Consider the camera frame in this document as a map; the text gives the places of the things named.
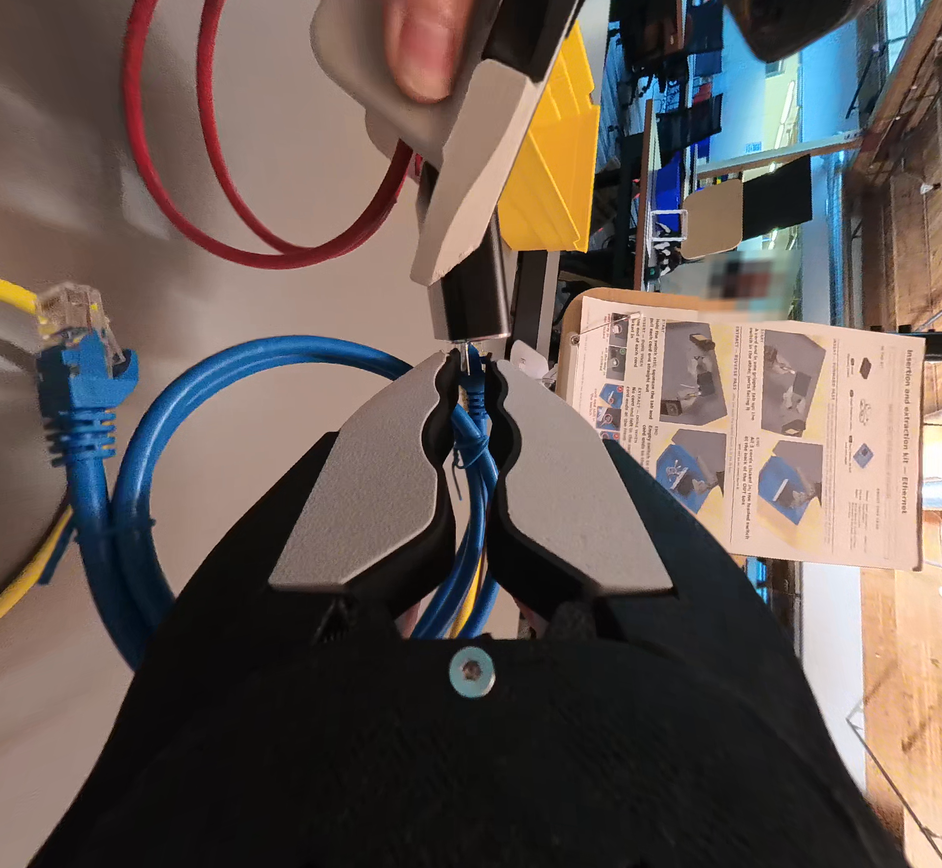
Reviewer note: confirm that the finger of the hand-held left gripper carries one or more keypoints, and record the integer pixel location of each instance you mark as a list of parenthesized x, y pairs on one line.
[(471, 183)]

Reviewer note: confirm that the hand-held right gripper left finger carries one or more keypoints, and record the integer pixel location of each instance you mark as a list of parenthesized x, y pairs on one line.
[(360, 507)]

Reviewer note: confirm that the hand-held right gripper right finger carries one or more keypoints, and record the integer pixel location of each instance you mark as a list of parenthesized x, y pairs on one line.
[(581, 507)]

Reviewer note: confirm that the yellow plastic bin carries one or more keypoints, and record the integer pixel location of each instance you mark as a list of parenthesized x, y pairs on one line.
[(559, 161)]

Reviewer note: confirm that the black ethernet splitter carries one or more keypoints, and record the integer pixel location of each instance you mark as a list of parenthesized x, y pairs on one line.
[(475, 294)]

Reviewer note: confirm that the person's left hand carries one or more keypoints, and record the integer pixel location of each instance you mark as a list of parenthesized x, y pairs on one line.
[(434, 14)]

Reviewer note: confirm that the white stand base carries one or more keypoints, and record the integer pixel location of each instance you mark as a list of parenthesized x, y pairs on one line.
[(531, 360)]

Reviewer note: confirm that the printed instruction sheet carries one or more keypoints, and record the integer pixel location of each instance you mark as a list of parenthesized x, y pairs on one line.
[(736, 441)]

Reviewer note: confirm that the tan display board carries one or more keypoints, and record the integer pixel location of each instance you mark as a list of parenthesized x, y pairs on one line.
[(710, 220)]

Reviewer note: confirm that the black display screen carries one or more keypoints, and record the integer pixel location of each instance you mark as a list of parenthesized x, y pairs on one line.
[(776, 198)]

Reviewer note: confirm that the clear plastic box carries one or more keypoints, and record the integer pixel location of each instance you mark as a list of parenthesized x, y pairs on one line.
[(905, 772)]

